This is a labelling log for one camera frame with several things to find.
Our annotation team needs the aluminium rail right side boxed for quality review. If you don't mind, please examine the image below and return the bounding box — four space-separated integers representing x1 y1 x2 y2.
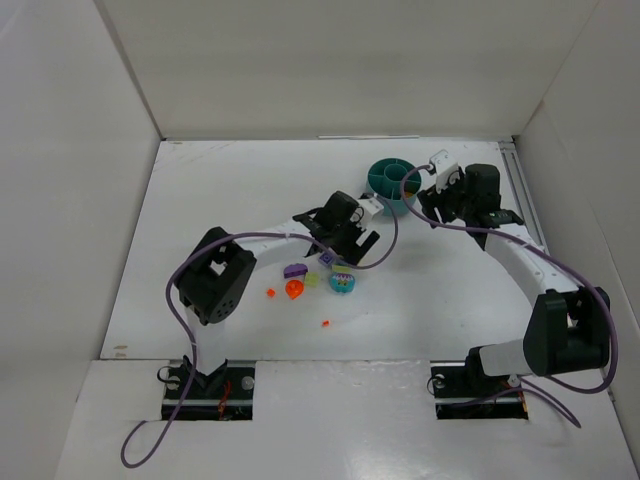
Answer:
498 140 548 252

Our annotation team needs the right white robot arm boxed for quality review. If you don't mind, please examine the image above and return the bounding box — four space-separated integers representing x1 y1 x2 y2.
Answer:
417 162 619 394

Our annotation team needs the purple arched lego brick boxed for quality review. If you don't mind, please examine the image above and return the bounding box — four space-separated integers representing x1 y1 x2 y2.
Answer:
283 263 308 279

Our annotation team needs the light green lego brick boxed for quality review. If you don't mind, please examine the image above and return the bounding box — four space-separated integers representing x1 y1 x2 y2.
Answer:
304 272 320 288

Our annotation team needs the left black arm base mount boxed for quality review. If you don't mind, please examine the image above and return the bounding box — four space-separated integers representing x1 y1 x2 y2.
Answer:
156 356 256 422

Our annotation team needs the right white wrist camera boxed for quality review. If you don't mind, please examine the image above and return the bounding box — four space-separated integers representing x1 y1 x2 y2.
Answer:
427 150 462 194

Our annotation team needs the purple square lego brick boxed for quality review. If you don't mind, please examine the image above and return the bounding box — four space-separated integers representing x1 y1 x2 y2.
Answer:
318 253 335 268

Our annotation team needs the orange round lego piece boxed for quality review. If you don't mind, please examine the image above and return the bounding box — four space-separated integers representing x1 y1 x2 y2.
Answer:
285 279 305 300

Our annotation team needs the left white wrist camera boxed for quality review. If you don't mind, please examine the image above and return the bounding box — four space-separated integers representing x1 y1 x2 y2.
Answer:
356 197 385 224

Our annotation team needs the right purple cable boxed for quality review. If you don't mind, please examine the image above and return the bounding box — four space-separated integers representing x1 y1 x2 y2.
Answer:
398 162 620 430

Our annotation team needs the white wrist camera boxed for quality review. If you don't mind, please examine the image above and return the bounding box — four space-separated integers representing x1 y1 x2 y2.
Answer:
427 150 462 194
356 197 385 224

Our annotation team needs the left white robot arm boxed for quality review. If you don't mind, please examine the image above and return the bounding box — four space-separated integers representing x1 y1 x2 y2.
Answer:
165 191 385 326

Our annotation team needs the teal painted face lego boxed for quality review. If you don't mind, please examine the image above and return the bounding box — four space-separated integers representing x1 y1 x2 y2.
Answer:
328 265 356 294

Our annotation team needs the teal round divided container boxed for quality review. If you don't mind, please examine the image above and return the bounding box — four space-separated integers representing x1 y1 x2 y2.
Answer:
366 158 422 217

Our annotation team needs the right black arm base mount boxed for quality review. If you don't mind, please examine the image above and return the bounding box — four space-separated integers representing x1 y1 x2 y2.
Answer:
427 361 529 420

